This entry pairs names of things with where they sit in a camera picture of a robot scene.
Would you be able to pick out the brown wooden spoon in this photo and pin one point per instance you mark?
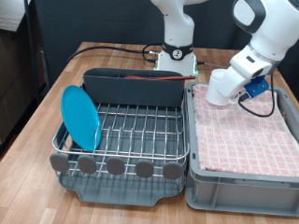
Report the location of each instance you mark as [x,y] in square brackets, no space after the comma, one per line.
[155,77]

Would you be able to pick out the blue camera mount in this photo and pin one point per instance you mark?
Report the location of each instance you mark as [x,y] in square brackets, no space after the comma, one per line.
[257,87]

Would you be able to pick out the blue plate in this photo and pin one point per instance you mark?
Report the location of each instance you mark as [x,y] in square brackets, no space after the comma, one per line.
[79,118]

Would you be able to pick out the dark grey utensil holder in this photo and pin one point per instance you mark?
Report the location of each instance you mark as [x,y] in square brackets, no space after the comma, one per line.
[134,90]

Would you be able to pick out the dark wooden cabinet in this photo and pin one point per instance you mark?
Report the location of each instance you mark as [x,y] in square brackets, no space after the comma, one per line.
[12,81]

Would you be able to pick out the pink checked towel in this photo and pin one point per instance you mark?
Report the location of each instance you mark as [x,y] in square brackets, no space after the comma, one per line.
[243,140]

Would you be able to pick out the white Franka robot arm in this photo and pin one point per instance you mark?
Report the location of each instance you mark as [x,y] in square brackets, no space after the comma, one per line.
[274,28]

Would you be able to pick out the grey plastic crate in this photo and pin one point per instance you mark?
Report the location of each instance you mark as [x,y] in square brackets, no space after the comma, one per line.
[243,196]

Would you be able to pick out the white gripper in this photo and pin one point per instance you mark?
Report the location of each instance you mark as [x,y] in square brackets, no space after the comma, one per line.
[235,81]

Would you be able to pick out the black metal pole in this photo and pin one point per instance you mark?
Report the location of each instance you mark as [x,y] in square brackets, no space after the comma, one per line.
[31,53]

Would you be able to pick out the grey dish rack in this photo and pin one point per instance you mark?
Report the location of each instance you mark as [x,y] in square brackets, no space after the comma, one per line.
[124,193]

